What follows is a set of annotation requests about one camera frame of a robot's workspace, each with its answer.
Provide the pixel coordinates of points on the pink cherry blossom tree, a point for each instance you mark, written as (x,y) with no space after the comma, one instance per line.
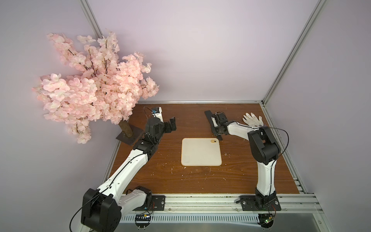
(107,88)

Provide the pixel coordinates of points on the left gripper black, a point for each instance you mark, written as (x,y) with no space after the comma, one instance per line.
(171,124)

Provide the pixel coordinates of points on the right controller board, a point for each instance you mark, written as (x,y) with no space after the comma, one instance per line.
(266,221)

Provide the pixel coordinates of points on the white work glove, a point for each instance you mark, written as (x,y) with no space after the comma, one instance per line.
(252,120)

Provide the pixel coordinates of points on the controller board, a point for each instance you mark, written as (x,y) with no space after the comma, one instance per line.
(266,221)
(142,221)

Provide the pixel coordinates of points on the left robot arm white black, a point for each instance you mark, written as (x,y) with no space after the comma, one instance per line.
(103,208)

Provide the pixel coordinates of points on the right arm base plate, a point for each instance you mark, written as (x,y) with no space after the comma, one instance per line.
(259,203)

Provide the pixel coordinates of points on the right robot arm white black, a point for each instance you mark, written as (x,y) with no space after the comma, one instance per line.
(263,145)

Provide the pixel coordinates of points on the left controller board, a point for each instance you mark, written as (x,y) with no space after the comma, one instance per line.
(142,221)

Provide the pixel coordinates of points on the white cutting board orange rim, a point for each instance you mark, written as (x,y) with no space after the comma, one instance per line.
(201,152)

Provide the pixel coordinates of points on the dark metal tree base plate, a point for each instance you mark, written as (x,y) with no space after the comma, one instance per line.
(130,135)

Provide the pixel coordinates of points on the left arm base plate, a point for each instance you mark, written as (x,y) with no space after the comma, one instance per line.
(153,203)

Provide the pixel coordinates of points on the aluminium mounting rail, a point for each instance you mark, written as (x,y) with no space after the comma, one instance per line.
(227,203)

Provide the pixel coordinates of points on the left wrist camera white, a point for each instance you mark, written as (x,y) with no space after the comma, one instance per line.
(157,112)

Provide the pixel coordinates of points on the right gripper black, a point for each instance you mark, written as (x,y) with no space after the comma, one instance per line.
(213,124)

